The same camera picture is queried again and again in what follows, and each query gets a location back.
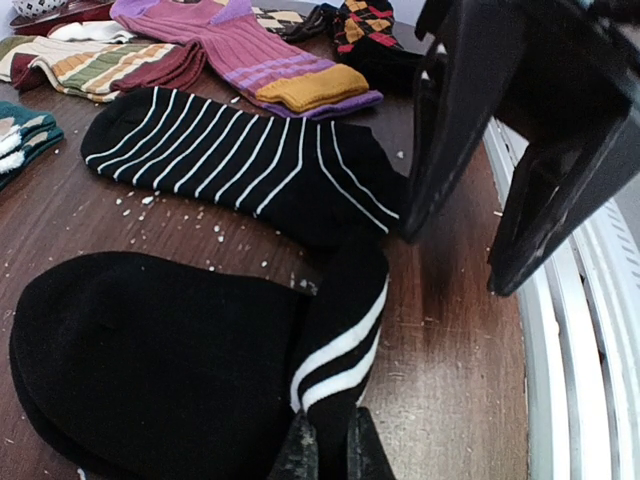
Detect brown argyle sock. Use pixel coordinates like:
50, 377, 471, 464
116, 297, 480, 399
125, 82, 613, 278
252, 3, 338, 43

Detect black thin striped sock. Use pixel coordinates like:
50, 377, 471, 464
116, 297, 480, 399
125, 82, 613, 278
81, 87, 407, 249

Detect patterned white bowl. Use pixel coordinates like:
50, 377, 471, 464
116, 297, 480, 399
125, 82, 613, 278
11, 0, 68, 18

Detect red plate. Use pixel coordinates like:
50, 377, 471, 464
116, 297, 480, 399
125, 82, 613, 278
9, 1, 113, 36

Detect purple magenta sock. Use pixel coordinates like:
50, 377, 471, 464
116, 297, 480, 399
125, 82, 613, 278
110, 1, 384, 120

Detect beige striped sock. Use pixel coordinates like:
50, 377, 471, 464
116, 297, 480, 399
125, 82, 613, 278
1, 35, 206, 103

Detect small cream sock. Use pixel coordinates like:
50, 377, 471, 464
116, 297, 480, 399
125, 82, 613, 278
47, 20, 136, 43

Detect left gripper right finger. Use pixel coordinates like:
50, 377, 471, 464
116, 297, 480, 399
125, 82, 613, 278
347, 407, 396, 480

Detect dark green reindeer sock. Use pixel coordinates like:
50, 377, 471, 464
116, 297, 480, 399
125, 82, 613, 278
1, 101, 64, 189

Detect black sock white cuff stripes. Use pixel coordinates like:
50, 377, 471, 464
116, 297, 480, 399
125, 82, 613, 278
9, 233, 389, 479

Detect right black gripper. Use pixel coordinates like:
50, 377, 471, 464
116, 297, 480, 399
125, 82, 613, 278
400, 1, 639, 242

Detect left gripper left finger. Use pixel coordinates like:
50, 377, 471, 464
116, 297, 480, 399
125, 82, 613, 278
267, 412, 319, 480

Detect black red argyle sock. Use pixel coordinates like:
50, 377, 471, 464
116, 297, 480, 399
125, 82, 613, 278
332, 0, 421, 91

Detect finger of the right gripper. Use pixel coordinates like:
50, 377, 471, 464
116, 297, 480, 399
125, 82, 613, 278
488, 112, 639, 296

